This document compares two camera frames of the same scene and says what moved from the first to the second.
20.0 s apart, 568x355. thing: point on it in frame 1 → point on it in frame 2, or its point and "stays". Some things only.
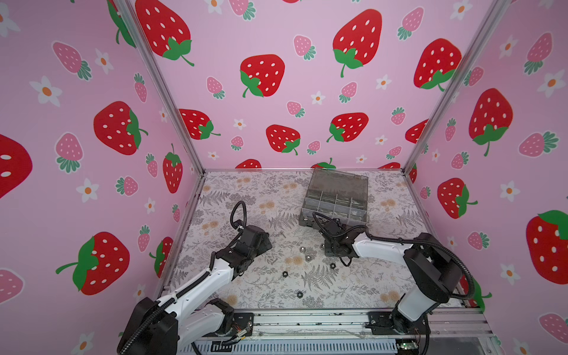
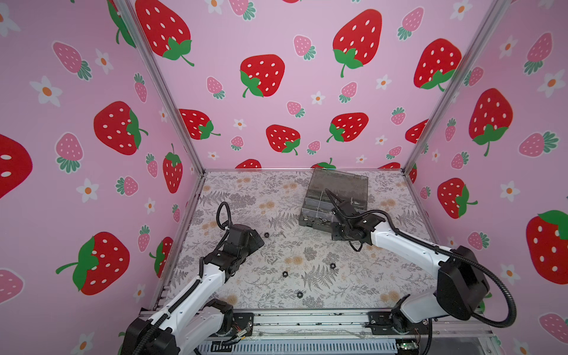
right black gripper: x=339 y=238 → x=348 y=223
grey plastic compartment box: x=336 y=194 stays
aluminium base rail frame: x=452 y=330 stays
